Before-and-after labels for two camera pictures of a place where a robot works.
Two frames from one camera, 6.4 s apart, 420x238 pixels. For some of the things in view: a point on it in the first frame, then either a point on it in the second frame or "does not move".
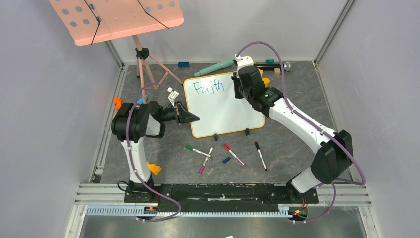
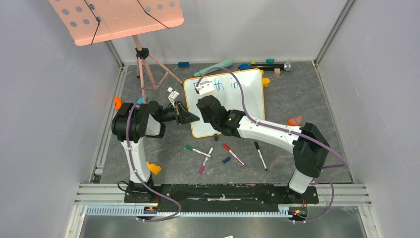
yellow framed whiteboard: x=211 y=98 does not move
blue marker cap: x=226 y=159 does not move
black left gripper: x=182 y=115 does not move
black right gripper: x=237 y=87 -> x=203 y=101
